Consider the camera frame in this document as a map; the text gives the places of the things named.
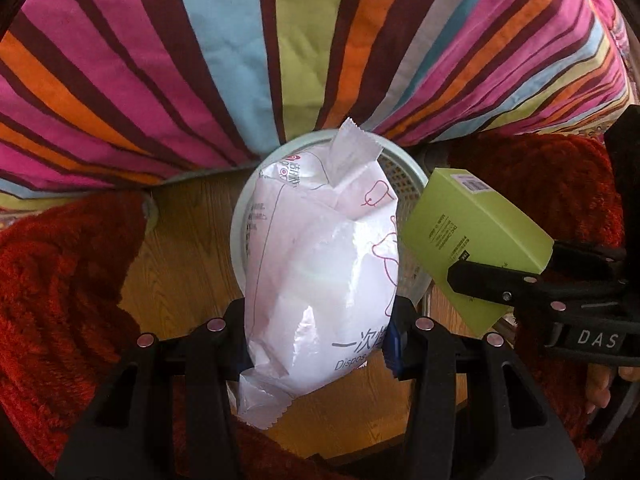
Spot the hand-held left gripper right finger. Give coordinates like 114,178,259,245
382,298,587,480

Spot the white plastic packet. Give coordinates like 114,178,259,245
235,117,402,431

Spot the person's right hand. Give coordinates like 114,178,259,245
585,362,640,413

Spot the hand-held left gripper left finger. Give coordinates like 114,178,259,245
54,300,251,480

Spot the pale green mesh wastebasket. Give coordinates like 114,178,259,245
229,129,437,312

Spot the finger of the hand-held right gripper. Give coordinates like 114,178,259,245
446,257,568,312
546,240,627,283

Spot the lime green box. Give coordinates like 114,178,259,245
402,167,555,337

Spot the red fluffy rug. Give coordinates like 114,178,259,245
0,192,351,480

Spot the striped bed sheet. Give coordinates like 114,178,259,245
0,0,640,198

